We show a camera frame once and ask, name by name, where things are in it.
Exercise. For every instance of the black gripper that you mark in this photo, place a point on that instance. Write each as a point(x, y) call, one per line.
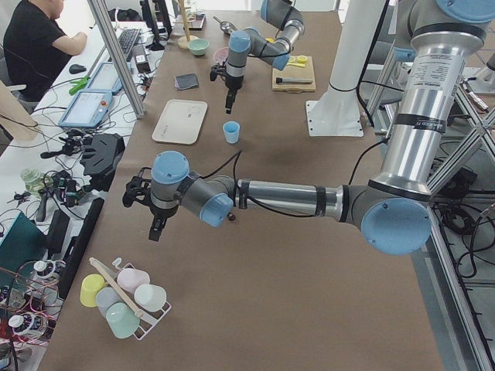
point(158, 212)
point(233, 83)

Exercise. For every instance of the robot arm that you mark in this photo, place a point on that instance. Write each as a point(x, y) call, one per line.
point(437, 38)
point(249, 42)

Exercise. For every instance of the light blue cup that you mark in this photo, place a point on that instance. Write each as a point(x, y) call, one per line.
point(231, 131)

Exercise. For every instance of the pink cup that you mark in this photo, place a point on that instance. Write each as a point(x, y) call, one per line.
point(129, 279)

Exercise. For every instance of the steel ice scoop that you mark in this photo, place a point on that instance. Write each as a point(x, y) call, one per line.
point(225, 26)

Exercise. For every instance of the wooden cup stand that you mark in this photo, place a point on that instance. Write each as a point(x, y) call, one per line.
point(185, 40)

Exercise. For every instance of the white cup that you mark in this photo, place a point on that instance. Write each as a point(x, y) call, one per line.
point(150, 297)

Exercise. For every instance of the yellow cup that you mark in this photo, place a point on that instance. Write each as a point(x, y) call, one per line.
point(90, 286)

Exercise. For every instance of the grey cup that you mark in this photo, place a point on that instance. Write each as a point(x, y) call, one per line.
point(105, 298)

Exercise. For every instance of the mint cup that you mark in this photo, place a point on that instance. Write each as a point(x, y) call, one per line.
point(122, 320)

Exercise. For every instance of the pink bowl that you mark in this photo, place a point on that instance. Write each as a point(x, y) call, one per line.
point(220, 56)

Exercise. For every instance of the steel muddler black tip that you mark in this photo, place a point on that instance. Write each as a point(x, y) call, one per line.
point(287, 80)

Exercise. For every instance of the grey folded cloth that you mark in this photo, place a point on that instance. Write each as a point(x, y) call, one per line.
point(186, 81)

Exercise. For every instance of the mint green bowl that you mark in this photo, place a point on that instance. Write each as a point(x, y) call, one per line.
point(198, 47)

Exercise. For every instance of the cream rabbit tray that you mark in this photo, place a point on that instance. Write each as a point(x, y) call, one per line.
point(180, 122)

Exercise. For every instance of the wooden cutting board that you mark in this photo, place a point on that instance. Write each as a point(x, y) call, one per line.
point(295, 72)

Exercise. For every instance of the yellow plastic knife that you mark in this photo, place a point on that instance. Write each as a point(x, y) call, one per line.
point(299, 65)

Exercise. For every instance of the black framed wooden tray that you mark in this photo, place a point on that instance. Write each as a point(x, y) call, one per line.
point(195, 20)

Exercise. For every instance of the black keyboard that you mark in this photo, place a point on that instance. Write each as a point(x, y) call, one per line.
point(127, 40)

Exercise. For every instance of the teach pendant far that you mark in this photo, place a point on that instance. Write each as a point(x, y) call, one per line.
point(105, 77)

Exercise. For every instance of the teach pendant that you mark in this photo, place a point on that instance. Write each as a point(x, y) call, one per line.
point(105, 77)
point(87, 109)

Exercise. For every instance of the teach pendant near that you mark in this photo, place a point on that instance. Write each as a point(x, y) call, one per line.
point(87, 109)

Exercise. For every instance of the black computer mouse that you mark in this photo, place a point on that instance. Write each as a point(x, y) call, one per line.
point(77, 68)

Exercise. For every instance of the seated person black shirt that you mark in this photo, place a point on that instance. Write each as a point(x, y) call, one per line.
point(36, 48)

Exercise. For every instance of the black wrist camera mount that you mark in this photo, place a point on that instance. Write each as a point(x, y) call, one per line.
point(218, 71)

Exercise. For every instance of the white wire cup rack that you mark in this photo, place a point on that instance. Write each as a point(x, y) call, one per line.
point(148, 320)

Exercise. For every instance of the aluminium frame post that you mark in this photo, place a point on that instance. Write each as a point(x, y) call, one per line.
point(101, 17)

